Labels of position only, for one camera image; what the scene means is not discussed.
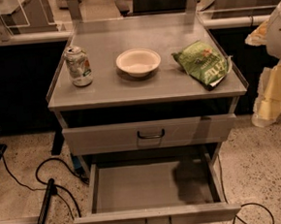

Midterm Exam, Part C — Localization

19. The crushed white soda can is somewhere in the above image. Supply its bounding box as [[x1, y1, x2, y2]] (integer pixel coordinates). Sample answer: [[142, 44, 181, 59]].
[[64, 46, 93, 86]]

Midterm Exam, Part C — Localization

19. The green chip bag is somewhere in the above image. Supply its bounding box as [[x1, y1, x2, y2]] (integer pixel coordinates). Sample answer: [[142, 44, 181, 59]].
[[172, 40, 232, 91]]

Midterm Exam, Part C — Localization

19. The black floor cable right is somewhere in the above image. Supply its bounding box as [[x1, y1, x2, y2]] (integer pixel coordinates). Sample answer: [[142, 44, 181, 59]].
[[217, 150, 275, 224]]

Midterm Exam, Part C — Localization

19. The white horizontal rail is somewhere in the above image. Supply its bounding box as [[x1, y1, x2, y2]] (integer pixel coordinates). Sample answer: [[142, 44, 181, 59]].
[[0, 16, 269, 47]]

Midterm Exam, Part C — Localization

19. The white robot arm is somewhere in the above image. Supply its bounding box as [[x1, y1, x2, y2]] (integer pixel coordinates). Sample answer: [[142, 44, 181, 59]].
[[245, 1, 281, 128]]

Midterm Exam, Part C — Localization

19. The grey metal drawer cabinet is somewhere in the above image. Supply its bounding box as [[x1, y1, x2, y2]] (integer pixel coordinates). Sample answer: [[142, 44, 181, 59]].
[[40, 8, 255, 177]]

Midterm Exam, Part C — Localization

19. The black floor cable left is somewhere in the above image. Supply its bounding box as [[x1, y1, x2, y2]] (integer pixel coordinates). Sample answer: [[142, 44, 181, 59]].
[[0, 139, 94, 224]]

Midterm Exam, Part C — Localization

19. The white paper bowl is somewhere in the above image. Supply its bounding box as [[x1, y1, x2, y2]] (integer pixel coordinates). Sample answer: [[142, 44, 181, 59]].
[[116, 48, 161, 78]]

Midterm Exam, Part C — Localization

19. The grey drawer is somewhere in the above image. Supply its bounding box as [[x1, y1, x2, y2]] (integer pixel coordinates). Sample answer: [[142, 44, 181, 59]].
[[75, 153, 241, 224], [62, 113, 236, 155]]

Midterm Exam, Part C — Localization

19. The black power strip bar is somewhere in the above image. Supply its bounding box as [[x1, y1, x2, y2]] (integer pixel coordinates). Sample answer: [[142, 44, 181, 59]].
[[38, 178, 55, 224]]

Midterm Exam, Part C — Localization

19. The black floor cable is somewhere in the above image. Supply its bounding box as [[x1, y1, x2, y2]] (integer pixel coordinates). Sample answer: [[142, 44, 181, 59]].
[[217, 150, 275, 224], [0, 139, 94, 224]]

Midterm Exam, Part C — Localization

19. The grey top drawer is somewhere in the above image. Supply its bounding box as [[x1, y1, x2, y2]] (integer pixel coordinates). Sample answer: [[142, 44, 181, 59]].
[[62, 113, 236, 155]]

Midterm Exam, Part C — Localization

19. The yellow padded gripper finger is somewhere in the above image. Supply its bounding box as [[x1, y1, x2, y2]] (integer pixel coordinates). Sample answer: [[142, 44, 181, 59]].
[[252, 60, 281, 128]]

